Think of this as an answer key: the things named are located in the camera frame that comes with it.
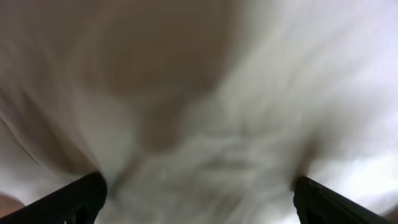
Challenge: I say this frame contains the beige khaki shorts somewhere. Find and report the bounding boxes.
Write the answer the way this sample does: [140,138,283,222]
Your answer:
[1,0,397,223]

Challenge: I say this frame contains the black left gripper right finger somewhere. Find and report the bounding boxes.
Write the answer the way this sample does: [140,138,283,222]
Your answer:
[293,177,392,224]

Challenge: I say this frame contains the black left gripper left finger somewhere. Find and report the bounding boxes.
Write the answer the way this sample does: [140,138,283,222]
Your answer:
[1,172,108,224]

